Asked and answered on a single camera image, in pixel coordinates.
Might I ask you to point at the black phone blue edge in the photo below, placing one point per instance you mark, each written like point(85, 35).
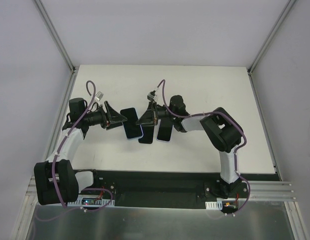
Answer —
point(132, 117)

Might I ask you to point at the lavender phone case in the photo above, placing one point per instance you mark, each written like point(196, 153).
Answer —
point(160, 141)

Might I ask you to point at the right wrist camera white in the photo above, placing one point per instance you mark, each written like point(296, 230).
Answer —
point(152, 96)

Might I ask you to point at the aluminium table rail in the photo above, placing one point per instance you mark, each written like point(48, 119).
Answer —
point(54, 137)
point(272, 191)

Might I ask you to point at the light blue phone case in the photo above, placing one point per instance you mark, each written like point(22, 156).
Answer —
point(134, 132)

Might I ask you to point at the metal sheet front panel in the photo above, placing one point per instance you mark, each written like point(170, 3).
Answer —
point(256, 221)

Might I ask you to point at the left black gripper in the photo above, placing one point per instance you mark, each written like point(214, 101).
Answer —
point(105, 118)

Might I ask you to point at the white cable duct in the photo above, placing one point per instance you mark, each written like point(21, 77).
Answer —
point(214, 205)
point(91, 202)

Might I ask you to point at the left white cable duct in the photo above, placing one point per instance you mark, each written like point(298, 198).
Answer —
point(91, 202)

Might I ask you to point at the left aluminium frame post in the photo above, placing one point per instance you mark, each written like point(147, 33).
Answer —
point(54, 34)

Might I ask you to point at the right aluminium frame post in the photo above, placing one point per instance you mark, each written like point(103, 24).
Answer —
point(272, 34)

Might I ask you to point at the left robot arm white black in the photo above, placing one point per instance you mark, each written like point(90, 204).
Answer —
point(55, 180)

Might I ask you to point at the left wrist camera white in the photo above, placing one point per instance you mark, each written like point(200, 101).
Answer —
point(98, 96)

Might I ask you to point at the left aluminium table rail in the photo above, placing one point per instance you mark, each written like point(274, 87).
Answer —
point(54, 137)

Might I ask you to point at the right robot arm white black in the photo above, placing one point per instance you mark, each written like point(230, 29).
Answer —
point(222, 130)

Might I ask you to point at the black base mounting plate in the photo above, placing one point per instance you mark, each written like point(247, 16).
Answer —
point(174, 190)

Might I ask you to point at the black phone case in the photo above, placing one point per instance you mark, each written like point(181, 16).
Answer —
point(148, 134)

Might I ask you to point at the right aluminium table rail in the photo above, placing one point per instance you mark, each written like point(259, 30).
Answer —
point(272, 191)

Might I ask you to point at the right white cable duct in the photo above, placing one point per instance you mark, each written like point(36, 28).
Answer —
point(214, 205)

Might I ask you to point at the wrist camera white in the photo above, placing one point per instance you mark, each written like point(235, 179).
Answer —
point(98, 96)
point(152, 96)

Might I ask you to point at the aluminium frame post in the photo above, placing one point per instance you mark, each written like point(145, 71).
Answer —
point(272, 34)
point(54, 34)

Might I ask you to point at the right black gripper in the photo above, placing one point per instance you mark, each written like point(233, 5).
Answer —
point(154, 113)

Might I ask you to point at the black phone teal edge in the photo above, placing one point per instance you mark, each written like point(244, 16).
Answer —
point(165, 121)

